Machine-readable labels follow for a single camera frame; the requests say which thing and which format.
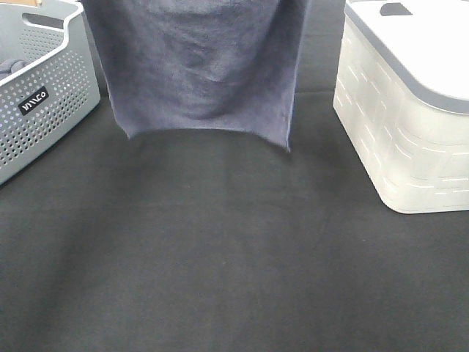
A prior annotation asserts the grey-blue microfiber towel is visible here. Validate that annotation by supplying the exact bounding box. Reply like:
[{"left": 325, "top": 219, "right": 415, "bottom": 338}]
[{"left": 83, "top": 1, "right": 311, "bottom": 148}]

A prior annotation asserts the grey towel inside basket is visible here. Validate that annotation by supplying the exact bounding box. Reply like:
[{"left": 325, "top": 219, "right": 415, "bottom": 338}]
[{"left": 0, "top": 59, "right": 29, "bottom": 80}]

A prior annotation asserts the white bin with grey lid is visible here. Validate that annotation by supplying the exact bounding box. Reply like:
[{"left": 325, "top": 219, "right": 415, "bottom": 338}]
[{"left": 333, "top": 1, "right": 468, "bottom": 213}]

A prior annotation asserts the grey perforated plastic basket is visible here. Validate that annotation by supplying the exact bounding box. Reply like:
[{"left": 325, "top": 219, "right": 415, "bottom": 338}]
[{"left": 1, "top": 1, "right": 100, "bottom": 182}]

